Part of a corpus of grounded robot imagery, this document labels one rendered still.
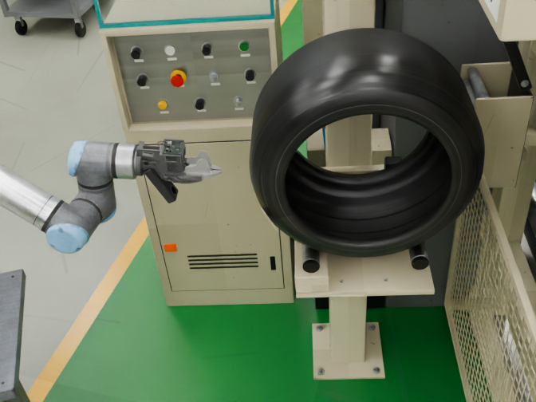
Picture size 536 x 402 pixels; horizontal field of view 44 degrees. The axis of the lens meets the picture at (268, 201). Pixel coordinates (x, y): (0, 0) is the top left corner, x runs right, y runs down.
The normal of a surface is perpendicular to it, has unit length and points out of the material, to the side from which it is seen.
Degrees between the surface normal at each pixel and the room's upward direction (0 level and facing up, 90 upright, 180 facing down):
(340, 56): 11
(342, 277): 0
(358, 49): 3
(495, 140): 90
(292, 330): 0
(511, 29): 90
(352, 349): 90
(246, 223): 90
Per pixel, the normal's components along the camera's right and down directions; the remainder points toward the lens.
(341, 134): -0.03, 0.63
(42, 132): -0.07, -0.77
